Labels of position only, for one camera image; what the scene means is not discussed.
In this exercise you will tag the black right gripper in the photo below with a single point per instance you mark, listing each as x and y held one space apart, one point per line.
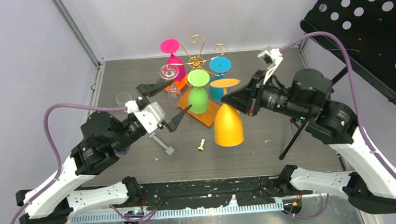
244 98

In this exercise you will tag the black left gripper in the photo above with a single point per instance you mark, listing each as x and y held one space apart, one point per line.
149 90

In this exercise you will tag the yellow plastic wine glass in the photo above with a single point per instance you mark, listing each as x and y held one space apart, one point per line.
228 127

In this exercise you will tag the clear stemmed wine glass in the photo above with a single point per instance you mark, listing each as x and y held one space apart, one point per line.
169 72

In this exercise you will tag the clear glass tumbler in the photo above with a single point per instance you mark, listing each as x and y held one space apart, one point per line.
122 98

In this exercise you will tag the green plastic wine glass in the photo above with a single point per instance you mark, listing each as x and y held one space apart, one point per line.
198 96

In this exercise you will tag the blue plastic wine glass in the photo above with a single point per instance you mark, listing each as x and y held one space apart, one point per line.
219 66

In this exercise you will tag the gold rack with wooden base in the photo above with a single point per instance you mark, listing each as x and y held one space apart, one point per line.
195 61

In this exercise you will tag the pink plastic wine glass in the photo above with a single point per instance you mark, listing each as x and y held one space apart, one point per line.
171 46

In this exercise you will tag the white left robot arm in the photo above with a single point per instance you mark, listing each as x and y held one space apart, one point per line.
59 198

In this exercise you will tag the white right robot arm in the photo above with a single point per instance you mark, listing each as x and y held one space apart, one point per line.
371 184

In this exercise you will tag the orange plastic U-shaped toy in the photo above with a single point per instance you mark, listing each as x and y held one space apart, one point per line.
181 85

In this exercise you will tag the grey metal T-shaped part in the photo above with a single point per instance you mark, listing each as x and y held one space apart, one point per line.
169 150

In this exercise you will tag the white chess piece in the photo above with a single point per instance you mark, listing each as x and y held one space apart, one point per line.
201 146

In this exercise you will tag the black music stand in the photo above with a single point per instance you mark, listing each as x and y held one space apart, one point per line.
367 29

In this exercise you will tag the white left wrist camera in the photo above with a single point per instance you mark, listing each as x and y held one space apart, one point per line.
149 115

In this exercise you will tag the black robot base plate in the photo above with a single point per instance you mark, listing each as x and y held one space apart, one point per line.
212 193

